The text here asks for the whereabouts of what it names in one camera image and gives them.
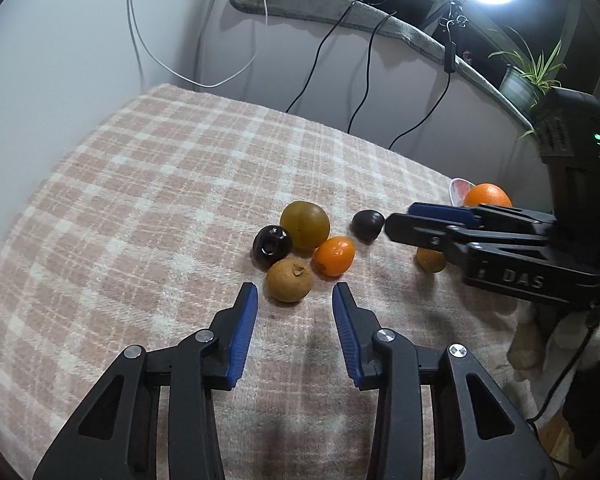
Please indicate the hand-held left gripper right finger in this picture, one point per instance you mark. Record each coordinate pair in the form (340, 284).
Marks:
(347, 330)

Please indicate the grey windowsill mat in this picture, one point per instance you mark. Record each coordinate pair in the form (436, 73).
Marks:
(305, 0)

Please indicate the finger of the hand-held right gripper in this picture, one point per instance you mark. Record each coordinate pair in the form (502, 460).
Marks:
(415, 230)
(445, 212)

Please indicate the potted spider plant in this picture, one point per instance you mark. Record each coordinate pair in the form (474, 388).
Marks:
(517, 85)

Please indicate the brown round longan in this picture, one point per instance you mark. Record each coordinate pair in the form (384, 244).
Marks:
(289, 281)
(430, 262)

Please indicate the small reddish potted plant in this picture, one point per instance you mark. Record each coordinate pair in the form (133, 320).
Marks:
(468, 56)

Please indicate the large orange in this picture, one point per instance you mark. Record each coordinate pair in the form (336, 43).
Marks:
(487, 195)

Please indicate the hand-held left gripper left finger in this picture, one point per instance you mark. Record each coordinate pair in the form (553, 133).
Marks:
(242, 330)

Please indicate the white floral plate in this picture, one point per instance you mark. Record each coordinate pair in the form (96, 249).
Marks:
(460, 189)

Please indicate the dark purple plum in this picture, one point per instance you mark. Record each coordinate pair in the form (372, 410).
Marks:
(367, 225)
(271, 247)

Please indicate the green-brown plum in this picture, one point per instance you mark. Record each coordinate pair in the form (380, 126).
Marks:
(305, 225)

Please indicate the small orange kumquat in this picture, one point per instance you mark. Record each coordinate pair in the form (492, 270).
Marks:
(334, 256)

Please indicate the pink checked tablecloth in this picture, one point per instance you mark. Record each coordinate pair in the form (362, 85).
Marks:
(155, 185)

